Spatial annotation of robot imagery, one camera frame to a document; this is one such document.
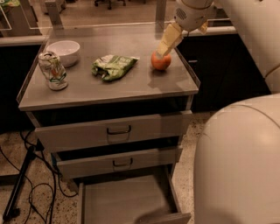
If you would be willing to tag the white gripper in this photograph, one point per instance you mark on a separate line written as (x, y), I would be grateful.
(192, 17)

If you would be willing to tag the orange fruit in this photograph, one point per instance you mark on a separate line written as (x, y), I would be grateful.
(160, 63)

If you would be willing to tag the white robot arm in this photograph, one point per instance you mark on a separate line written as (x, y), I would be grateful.
(236, 169)

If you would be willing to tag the top drawer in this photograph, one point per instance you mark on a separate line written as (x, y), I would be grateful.
(85, 135)

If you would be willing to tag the drawer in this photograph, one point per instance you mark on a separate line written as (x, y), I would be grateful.
(119, 162)
(85, 135)
(144, 196)

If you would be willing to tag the grey metal drawer cabinet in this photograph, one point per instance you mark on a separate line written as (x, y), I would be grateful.
(142, 91)

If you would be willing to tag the bottom drawer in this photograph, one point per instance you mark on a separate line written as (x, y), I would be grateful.
(144, 196)

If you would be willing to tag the middle drawer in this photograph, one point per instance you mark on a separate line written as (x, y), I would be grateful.
(119, 162)

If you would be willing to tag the green chip bag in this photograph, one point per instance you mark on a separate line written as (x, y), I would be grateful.
(112, 67)

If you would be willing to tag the black office chair base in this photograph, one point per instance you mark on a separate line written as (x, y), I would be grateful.
(110, 3)

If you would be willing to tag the white ceramic bowl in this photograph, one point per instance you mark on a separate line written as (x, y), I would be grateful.
(67, 50)

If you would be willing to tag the crushed soda can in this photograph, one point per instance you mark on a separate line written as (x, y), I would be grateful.
(53, 70)

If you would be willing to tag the black floor stand bar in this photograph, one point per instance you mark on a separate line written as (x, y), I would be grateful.
(10, 208)

